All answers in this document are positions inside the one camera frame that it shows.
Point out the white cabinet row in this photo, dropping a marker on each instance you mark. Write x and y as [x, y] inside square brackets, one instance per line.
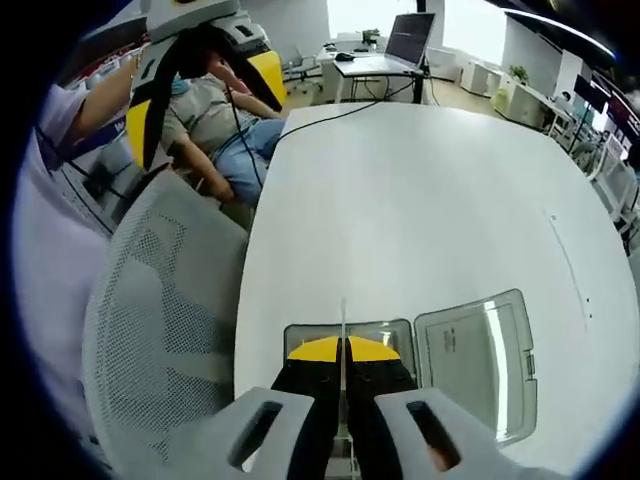
[530, 100]

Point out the black computer mouse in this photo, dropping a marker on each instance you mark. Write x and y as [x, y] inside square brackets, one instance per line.
[345, 56]

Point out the white blue storage box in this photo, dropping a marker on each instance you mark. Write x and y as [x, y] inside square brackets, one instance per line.
[112, 131]

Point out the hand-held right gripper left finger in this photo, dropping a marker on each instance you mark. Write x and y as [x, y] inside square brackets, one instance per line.
[235, 450]

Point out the black monitor on pole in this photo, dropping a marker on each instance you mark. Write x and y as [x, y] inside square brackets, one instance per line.
[590, 92]

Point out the small white desk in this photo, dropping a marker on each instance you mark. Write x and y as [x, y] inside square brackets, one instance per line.
[360, 66]

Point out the clear plastic divider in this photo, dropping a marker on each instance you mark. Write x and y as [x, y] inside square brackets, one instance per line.
[344, 320]

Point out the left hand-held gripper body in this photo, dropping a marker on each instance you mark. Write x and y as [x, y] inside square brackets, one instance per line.
[190, 15]

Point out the clear grey guide fixture box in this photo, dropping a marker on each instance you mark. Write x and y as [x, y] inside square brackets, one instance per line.
[475, 360]

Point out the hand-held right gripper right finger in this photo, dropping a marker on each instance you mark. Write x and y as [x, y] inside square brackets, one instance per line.
[480, 450]

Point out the red lit screen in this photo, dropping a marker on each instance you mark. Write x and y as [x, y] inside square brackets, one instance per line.
[622, 117]

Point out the white mesh office chair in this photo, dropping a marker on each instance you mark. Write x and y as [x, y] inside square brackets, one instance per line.
[165, 300]

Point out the yellow green bin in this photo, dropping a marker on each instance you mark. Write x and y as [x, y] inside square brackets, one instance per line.
[501, 102]

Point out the small potted plant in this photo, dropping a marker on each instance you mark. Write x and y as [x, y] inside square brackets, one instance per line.
[371, 35]

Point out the person's white shirt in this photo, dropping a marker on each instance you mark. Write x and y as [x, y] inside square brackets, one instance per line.
[50, 275]

